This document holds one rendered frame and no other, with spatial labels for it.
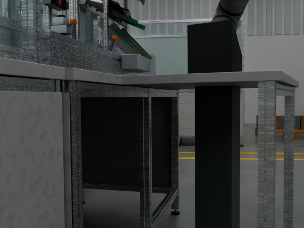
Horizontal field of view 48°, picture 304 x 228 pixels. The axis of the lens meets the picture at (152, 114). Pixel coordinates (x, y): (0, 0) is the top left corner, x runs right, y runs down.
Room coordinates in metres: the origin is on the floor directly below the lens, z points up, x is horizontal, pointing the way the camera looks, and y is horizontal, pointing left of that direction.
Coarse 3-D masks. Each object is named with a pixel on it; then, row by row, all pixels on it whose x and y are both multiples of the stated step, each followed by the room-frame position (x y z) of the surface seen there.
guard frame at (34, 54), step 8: (32, 0) 0.76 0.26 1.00; (32, 8) 0.76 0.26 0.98; (40, 8) 0.78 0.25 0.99; (32, 16) 0.76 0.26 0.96; (40, 16) 0.78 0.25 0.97; (32, 24) 0.76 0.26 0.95; (40, 24) 0.78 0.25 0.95; (32, 32) 0.76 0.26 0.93; (40, 32) 0.78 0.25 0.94; (32, 40) 0.76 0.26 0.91; (40, 40) 0.78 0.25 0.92; (0, 48) 0.65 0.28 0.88; (8, 48) 0.67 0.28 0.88; (16, 48) 0.70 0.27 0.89; (32, 48) 0.76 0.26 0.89; (40, 48) 0.78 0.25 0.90; (0, 56) 0.65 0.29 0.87; (8, 56) 0.67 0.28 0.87; (16, 56) 0.70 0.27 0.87; (24, 56) 0.73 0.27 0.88; (32, 56) 0.75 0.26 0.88; (40, 56) 0.78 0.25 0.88
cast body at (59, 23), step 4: (60, 16) 1.28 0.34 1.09; (64, 16) 1.29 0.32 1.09; (52, 20) 1.28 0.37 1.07; (56, 20) 1.28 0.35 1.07; (60, 20) 1.28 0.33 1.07; (64, 20) 1.28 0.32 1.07; (68, 20) 1.31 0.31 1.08; (52, 24) 1.28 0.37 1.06; (56, 24) 1.28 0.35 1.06; (60, 24) 1.28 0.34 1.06; (64, 24) 1.28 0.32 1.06; (52, 28) 1.28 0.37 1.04; (56, 28) 1.28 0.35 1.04; (60, 28) 1.28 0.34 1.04; (64, 28) 1.27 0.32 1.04; (68, 28) 1.29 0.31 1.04; (56, 32) 1.28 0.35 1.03; (60, 32) 1.28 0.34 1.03; (64, 32) 1.27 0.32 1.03; (68, 32) 1.28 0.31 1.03
